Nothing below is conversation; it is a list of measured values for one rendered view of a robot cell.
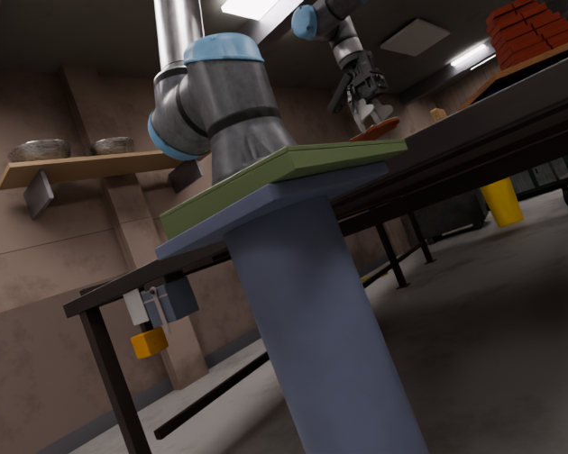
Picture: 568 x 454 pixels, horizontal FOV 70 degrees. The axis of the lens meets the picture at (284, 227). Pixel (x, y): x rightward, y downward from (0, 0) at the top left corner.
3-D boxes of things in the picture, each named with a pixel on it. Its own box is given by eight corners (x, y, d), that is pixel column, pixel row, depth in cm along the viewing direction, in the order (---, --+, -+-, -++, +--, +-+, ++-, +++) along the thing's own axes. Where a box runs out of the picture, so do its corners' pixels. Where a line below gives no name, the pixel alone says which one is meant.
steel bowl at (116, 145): (128, 170, 365) (122, 155, 366) (147, 151, 338) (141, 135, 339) (83, 176, 336) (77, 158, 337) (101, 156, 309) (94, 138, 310)
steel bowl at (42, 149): (68, 177, 328) (61, 160, 328) (85, 157, 299) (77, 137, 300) (9, 185, 297) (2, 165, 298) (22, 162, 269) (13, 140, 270)
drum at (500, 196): (499, 223, 582) (482, 183, 585) (529, 214, 555) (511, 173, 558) (492, 230, 552) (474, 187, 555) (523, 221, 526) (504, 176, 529)
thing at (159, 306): (178, 332, 125) (157, 277, 126) (152, 340, 133) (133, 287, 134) (204, 319, 134) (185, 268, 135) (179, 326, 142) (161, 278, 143)
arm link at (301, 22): (315, -14, 94) (343, -6, 101) (284, 16, 102) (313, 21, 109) (325, 18, 94) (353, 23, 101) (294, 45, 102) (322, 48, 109)
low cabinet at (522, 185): (591, 170, 827) (577, 137, 830) (583, 181, 703) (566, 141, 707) (499, 201, 953) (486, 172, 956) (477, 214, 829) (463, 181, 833)
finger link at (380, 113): (400, 124, 110) (381, 95, 107) (381, 133, 114) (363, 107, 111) (402, 119, 112) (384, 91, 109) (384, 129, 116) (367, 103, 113)
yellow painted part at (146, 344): (151, 356, 137) (127, 291, 139) (137, 359, 143) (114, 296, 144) (169, 346, 144) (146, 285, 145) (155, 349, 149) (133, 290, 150)
